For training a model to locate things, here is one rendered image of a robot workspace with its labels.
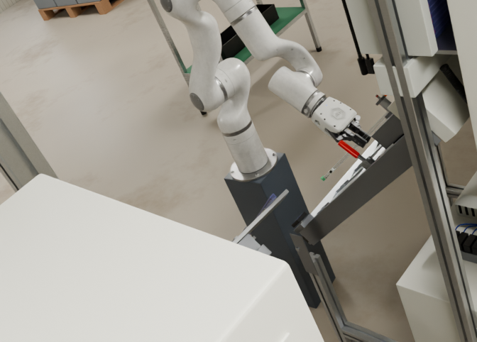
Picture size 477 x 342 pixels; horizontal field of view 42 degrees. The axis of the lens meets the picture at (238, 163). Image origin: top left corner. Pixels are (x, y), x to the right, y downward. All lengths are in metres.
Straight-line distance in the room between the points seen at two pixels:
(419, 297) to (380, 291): 0.86
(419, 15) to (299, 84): 0.71
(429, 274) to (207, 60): 0.95
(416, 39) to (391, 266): 1.68
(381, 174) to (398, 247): 1.33
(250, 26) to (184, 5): 0.23
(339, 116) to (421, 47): 0.64
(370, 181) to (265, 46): 0.51
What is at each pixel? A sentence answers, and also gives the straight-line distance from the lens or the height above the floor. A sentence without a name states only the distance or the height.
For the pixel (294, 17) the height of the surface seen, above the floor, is 0.35.
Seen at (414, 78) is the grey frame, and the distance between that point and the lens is 1.26.
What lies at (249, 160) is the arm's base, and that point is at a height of 0.77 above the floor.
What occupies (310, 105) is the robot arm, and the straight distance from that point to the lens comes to 1.81.
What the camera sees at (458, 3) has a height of 1.49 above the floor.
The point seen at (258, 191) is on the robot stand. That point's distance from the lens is 2.30.
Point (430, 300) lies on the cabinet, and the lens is 1.82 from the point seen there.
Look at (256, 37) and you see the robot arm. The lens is 1.81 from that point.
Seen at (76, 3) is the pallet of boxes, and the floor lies 0.18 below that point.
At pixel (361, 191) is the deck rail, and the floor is 0.97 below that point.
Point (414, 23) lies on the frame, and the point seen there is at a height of 1.46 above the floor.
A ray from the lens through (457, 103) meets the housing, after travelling 1.41.
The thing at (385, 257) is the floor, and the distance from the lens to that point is 2.82.
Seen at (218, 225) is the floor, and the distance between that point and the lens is 3.36.
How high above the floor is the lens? 1.97
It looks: 32 degrees down
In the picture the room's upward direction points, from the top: 25 degrees counter-clockwise
